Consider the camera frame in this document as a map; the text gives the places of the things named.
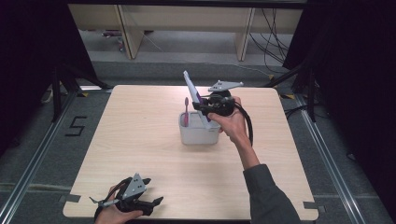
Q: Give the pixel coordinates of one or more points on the beige wooden desk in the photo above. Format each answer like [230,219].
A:
[186,15]

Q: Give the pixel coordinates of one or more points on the small clutter under desk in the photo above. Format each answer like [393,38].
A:
[115,39]

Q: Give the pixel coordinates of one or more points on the person's left hand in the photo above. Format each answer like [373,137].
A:
[112,214]

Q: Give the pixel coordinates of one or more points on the black metal stand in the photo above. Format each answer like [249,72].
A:
[56,93]
[311,93]

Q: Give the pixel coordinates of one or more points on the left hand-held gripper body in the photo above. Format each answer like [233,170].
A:
[134,188]

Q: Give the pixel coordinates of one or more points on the grey plastic holder box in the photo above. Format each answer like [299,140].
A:
[196,135]

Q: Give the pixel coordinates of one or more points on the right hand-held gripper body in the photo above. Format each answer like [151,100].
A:
[221,102]

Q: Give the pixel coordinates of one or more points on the white purple toothpaste tube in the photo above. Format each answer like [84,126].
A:
[191,87]

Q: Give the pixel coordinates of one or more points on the grey tape patch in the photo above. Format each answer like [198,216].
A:
[71,198]
[314,207]

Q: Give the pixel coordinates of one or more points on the aluminium floor rail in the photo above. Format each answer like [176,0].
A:
[327,161]
[34,161]

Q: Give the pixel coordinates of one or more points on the pink toothbrush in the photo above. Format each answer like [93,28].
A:
[186,112]

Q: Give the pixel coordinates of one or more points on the grey plug on gripper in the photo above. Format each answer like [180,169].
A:
[107,203]

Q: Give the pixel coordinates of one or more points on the person's right hand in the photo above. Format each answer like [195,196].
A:
[235,124]

